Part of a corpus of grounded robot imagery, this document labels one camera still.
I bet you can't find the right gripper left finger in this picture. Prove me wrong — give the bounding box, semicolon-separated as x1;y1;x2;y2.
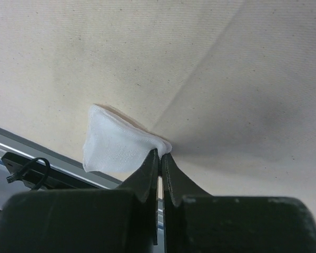
0;150;159;252

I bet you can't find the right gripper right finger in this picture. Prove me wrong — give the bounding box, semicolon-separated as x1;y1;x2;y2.
161;154;316;252

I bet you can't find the white gauze pad bottom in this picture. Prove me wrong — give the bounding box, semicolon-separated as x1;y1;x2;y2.
82;104;172;173

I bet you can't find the beige cloth mat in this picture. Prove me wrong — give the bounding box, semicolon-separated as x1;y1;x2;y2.
0;1;316;218

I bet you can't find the aluminium rail frame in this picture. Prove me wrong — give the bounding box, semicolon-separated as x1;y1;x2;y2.
0;129;163;231

